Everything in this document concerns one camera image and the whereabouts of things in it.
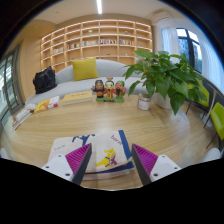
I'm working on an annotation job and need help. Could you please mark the red and white book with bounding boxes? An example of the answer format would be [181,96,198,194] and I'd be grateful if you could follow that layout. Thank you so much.
[11,103,38,130]

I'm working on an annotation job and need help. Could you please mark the green potted plant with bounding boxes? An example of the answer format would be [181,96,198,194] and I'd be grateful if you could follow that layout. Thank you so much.
[123,49,206,116]

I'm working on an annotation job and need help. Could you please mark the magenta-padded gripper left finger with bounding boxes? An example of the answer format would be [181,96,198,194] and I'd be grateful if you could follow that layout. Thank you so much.
[41,143,93,186]

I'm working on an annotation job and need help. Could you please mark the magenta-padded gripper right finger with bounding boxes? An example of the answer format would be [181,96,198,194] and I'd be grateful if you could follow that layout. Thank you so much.
[131,143,183,187]

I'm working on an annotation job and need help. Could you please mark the wooden wall shelf unit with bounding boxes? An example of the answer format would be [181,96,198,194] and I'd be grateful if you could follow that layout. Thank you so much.
[39,19,154,74]

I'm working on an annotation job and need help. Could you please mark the white chair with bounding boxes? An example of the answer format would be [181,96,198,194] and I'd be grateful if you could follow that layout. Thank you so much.
[0,146,11,160]
[199,147,223,164]

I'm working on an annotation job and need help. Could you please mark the large flat yellow book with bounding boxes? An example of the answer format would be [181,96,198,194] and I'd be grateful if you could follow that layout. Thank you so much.
[60,90,94,106]

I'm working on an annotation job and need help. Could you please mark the glass door with grey frame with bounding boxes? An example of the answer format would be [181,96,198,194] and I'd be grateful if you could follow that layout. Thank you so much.
[0,49,24,128]

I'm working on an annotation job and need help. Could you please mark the white cup with red label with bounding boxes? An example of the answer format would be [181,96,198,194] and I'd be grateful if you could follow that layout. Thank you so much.
[137,92,153,111]

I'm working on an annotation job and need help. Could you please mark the white towel with animal prints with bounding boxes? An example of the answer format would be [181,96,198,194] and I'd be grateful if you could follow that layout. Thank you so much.
[48,129,136,181]

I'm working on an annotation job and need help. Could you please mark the light grey sofa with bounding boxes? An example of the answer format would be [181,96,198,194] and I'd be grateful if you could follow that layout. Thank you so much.
[24,59,148,106]

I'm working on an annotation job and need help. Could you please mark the small yellow book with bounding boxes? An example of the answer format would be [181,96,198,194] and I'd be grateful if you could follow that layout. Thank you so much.
[33,98,52,114]

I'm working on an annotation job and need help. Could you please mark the long ceiling light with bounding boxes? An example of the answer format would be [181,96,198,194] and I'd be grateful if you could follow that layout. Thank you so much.
[95,0,104,15]

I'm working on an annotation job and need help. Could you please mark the black bag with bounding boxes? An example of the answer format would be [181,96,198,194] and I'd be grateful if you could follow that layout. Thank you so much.
[32,65,58,95]

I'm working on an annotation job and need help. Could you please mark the colourful figurine group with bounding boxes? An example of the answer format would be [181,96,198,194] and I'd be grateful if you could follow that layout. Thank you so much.
[91,77,128,103]

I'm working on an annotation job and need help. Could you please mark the yellow cushion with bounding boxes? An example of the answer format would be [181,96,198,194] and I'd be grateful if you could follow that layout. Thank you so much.
[70,57,100,82]

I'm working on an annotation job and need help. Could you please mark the window with curtain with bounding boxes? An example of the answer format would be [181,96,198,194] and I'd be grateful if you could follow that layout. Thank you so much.
[161,26,224,94]

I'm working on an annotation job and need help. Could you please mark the yellow-green chair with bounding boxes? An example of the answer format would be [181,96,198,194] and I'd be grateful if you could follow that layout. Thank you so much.
[203,101,224,151]
[185,78,212,117]

